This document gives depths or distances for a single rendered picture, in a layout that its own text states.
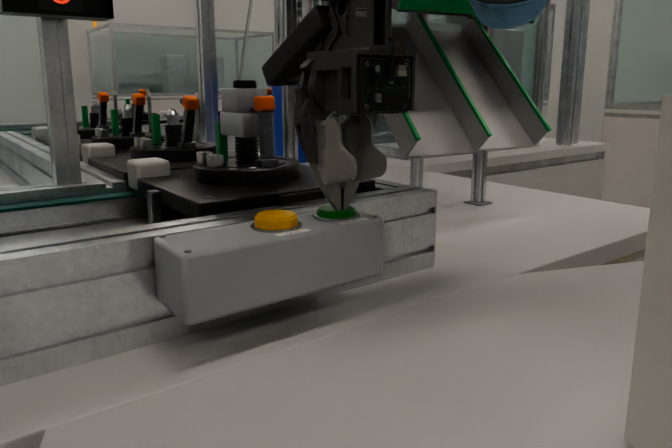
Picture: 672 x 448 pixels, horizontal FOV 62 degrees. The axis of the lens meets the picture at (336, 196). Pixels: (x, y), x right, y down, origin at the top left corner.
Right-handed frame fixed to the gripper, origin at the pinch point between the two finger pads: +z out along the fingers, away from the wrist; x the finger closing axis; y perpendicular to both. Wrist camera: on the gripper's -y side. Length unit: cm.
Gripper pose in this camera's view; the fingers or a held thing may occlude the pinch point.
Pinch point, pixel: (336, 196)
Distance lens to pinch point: 55.9
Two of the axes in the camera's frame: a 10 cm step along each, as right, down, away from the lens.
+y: 6.0, 1.6, -7.8
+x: 8.0, -1.2, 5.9
